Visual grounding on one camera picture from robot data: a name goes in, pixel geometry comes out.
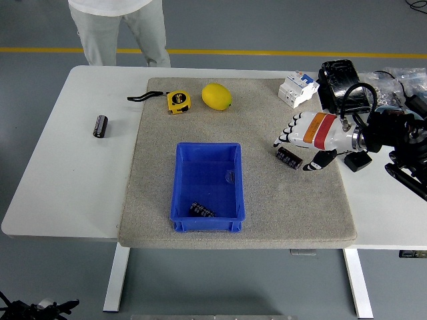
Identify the black floor cable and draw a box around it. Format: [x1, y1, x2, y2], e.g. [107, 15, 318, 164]
[405, 0, 427, 14]

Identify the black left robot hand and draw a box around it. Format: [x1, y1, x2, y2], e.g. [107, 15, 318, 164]
[0, 291, 81, 320]

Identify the white table leg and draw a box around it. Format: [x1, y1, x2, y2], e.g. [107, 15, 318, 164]
[343, 248, 374, 319]
[102, 242, 131, 313]

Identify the white left table leg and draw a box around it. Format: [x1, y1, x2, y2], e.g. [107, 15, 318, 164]
[102, 242, 131, 313]

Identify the white blue circuit breaker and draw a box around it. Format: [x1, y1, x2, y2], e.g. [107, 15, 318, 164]
[278, 70, 320, 109]

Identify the white right table leg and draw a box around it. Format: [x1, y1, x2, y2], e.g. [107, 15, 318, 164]
[343, 248, 374, 319]

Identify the clear plastic bag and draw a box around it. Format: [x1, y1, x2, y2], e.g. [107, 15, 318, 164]
[382, 66, 427, 99]

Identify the clear bag of metal nuts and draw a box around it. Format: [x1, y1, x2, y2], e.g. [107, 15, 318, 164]
[362, 71, 406, 109]

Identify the table height control panel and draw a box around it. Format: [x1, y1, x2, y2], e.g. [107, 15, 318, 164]
[398, 249, 427, 259]

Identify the yellow lemon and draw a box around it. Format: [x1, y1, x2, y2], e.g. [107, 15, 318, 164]
[201, 83, 233, 111]

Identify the light blue bowl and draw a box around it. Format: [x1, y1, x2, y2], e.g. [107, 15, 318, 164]
[374, 105, 410, 115]

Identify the black cylindrical battery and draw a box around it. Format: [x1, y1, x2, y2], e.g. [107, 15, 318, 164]
[189, 201, 218, 218]
[275, 146, 304, 170]
[92, 114, 109, 139]

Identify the small black box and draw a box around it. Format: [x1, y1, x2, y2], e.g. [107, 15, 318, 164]
[344, 150, 373, 173]

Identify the black wrapped device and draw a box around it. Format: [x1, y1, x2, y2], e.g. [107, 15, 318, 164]
[316, 59, 372, 116]

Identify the black power adapter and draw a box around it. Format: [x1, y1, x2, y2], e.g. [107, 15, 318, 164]
[404, 94, 427, 116]

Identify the person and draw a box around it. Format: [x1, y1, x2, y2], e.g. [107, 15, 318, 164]
[68, 0, 171, 67]

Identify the grey-brown mat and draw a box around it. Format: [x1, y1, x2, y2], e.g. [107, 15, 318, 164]
[118, 77, 358, 250]

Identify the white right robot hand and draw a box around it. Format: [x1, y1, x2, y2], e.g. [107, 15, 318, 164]
[273, 111, 355, 173]

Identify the yellow tape measure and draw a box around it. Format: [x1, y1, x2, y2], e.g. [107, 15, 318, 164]
[127, 90, 193, 115]

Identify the blue plastic box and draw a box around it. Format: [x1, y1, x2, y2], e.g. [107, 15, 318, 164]
[169, 142, 246, 233]

